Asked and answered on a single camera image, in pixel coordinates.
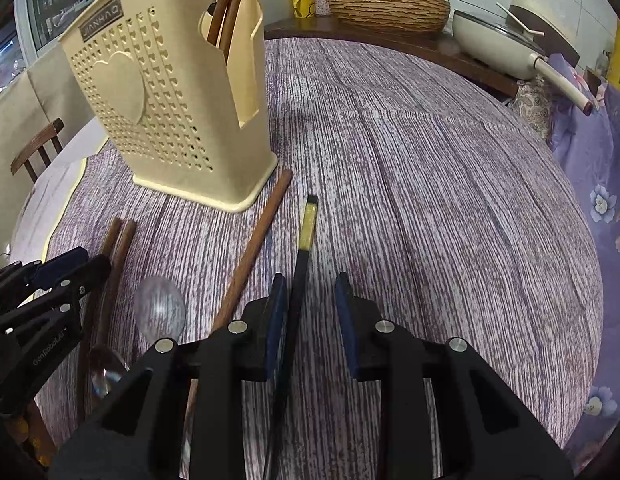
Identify dark wooden counter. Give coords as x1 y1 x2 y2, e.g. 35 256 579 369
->
264 16 519 100

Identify black chopstick with yellow band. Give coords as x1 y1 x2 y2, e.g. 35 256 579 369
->
262 194 319 480

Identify purple floral cloth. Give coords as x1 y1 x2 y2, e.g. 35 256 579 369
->
544 52 620 471

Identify beige plastic utensil holder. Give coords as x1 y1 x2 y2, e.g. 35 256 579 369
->
60 0 279 212

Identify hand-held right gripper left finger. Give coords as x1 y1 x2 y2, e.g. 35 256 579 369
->
50 272 291 480

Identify aluminium frame window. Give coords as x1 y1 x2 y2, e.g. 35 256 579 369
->
15 0 146 53

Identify cream pan with lid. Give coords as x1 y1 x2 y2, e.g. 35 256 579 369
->
452 9 594 117

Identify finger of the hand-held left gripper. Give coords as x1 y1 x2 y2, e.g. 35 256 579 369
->
0 254 112 333
0 246 90 306

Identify white tablecloth with yellow edge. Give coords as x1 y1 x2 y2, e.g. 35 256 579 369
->
10 135 111 266

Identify wooden chair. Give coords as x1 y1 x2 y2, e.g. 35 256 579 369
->
10 117 65 183

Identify small steel spoon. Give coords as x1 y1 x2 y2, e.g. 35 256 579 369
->
134 276 187 346

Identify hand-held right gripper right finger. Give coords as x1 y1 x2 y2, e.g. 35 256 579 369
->
335 272 573 480

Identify chopsticks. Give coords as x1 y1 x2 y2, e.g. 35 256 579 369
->
217 0 244 56

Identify cream and brown rice cooker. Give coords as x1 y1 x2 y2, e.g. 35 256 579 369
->
504 0 580 68

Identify woven pattern wash basin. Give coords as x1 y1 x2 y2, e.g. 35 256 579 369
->
326 0 451 36

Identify white rice paddle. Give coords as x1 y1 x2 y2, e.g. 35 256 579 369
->
496 1 545 37

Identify wooden-handled steel spoon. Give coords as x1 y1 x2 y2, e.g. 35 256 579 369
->
87 344 131 398

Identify paisley cloth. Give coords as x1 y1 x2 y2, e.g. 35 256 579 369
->
510 76 554 143

